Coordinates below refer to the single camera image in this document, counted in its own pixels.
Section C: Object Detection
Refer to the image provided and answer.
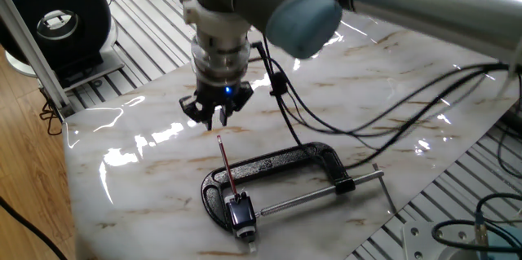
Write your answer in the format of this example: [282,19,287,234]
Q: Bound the grey metal base plate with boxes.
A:
[60,47,126,93]

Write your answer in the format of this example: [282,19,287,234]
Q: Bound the thick black floor cable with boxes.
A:
[0,196,69,260]

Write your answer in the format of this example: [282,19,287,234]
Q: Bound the white perforated mounting plate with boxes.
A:
[400,221,470,260]

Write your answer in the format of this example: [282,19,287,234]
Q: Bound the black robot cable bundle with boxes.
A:
[250,41,522,170]

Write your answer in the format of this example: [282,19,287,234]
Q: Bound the aluminium frame post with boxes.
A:
[0,0,77,119]

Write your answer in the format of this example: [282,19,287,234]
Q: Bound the black cable with metal connector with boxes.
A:
[430,192,522,253]

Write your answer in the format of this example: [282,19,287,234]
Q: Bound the black ring-shaped device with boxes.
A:
[0,0,119,80]

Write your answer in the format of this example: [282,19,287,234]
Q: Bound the tangled thin black cables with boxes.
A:
[38,99,64,137]

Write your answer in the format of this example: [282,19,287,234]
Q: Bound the thin black cable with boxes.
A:
[496,125,522,180]

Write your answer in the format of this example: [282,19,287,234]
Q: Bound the black cable clip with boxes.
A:
[269,71,289,98]

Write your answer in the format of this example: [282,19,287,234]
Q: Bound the marble pattern mat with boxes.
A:
[62,7,522,260]

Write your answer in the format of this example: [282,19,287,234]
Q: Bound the black metal C-clamp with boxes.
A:
[200,141,399,233]

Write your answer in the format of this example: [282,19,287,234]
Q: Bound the red pencil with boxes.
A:
[215,134,240,203]

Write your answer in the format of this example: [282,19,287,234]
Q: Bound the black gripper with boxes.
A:
[179,75,255,132]

